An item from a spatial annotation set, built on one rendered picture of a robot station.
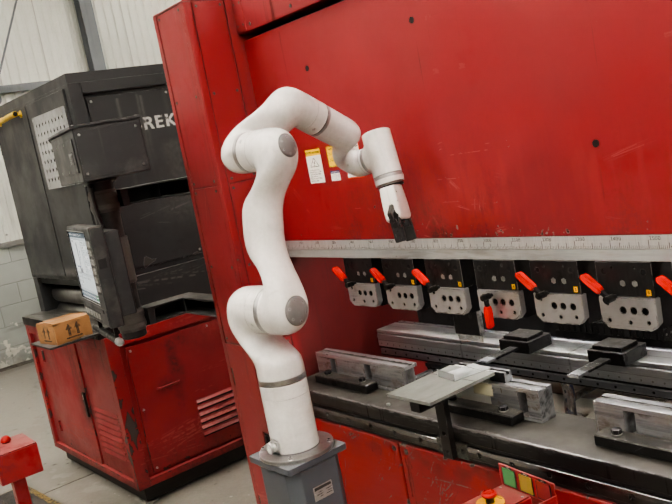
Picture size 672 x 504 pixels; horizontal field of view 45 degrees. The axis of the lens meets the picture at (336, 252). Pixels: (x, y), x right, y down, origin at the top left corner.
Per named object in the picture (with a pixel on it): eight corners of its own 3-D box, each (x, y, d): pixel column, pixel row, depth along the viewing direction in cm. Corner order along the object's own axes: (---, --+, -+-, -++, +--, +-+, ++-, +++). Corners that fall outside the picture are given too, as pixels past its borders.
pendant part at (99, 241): (86, 315, 320) (64, 226, 315) (116, 307, 325) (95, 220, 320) (110, 329, 280) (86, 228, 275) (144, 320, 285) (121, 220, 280)
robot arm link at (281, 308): (275, 330, 207) (319, 333, 195) (237, 336, 198) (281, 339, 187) (263, 134, 206) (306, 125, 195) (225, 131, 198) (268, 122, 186)
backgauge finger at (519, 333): (467, 365, 250) (465, 350, 249) (522, 340, 265) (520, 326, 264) (497, 370, 240) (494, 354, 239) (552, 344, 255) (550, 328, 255)
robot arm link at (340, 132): (285, 148, 218) (360, 185, 239) (327, 128, 208) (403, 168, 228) (286, 119, 222) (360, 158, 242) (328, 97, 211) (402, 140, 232)
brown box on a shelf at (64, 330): (31, 345, 422) (25, 322, 420) (78, 330, 437) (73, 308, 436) (50, 350, 398) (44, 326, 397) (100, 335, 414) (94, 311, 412)
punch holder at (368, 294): (350, 305, 278) (342, 258, 275) (369, 298, 283) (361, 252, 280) (379, 307, 266) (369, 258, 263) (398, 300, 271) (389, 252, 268)
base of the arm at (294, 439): (288, 472, 191) (272, 397, 188) (245, 456, 206) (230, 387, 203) (349, 442, 202) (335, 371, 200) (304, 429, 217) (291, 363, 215)
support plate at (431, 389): (387, 396, 234) (386, 393, 234) (450, 368, 249) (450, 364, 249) (430, 406, 219) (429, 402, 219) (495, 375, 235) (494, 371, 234)
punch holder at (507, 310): (480, 316, 230) (471, 259, 227) (500, 308, 235) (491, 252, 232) (522, 320, 218) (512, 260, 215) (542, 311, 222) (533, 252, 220)
